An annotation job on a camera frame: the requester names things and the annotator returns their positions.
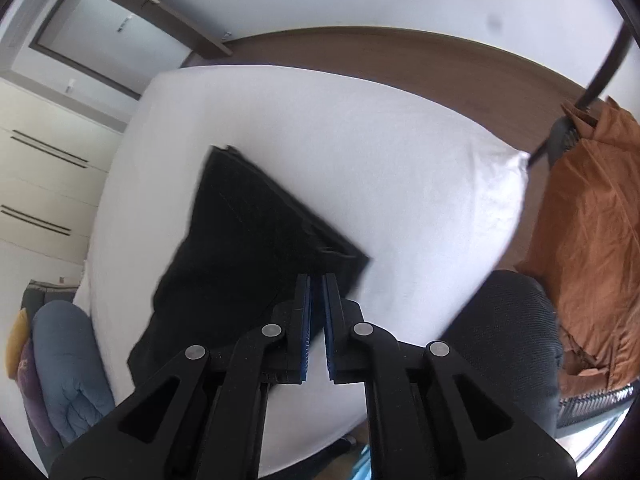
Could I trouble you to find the white bed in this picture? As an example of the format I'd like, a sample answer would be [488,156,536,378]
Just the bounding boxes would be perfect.
[73,64,532,478]

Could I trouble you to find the purple cushion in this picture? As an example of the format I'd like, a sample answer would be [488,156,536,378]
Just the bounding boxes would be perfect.
[16,337,63,448]

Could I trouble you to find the orange cloth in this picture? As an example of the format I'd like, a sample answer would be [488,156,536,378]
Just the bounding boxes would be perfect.
[514,96,640,397]

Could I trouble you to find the wooden headboard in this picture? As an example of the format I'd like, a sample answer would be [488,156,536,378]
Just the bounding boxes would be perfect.
[220,26,601,157]

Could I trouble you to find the cream wardrobe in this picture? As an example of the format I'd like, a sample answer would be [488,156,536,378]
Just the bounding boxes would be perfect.
[0,77,126,266]

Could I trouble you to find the blue-grey pillow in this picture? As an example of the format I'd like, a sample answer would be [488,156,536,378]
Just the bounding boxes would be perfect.
[32,301,117,448]

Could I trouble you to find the person's dark trouser leg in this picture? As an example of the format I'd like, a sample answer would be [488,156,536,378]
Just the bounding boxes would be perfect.
[437,270,566,442]

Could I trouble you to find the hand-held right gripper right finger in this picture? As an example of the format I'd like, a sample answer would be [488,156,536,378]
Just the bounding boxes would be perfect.
[321,273,577,480]

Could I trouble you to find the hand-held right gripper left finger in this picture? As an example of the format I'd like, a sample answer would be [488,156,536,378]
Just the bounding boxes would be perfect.
[50,273,313,480]

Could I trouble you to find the black pants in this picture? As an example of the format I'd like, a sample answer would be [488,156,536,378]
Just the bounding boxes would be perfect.
[127,145,371,391]

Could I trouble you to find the black pole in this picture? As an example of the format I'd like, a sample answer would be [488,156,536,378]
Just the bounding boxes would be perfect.
[527,22,636,167]

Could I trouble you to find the yellow cushion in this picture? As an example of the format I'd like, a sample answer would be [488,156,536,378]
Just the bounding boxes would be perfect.
[5,308,30,380]

